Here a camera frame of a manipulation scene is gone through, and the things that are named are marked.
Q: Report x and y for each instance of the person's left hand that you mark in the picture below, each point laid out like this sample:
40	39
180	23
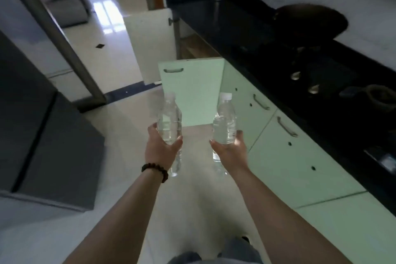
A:
161	152

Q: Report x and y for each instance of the person's right hand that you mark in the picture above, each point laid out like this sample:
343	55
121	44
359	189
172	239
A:
233	157

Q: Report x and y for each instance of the clear bottle white cap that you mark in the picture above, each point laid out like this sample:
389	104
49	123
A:
168	118
224	118

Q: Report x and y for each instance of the green cabinet with wooden interior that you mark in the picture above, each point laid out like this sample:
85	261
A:
191	93

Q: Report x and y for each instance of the person's left forearm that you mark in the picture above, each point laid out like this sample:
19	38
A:
123	220

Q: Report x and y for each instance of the person's right forearm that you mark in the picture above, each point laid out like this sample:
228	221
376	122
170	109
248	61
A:
278	217

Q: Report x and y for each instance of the person's blue jeans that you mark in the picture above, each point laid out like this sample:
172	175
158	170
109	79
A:
238	251

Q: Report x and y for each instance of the right cupboard door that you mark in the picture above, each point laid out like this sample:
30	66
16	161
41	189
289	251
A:
294	164

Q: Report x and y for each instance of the silver stove knob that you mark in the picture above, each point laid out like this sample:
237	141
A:
295	75
314	89

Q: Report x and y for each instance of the gray refrigerator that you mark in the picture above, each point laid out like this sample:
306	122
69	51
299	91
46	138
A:
46	137

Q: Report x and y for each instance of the black glass gas stove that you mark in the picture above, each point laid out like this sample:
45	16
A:
334	75

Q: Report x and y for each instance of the silver stove label sticker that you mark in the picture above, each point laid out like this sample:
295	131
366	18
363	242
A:
383	158

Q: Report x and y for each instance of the black wok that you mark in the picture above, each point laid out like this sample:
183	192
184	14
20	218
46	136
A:
309	22

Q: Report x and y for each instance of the black burner grate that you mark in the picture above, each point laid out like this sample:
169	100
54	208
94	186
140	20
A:
379	96

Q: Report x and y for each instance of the glass sliding door dark frame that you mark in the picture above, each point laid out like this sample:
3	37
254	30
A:
62	38

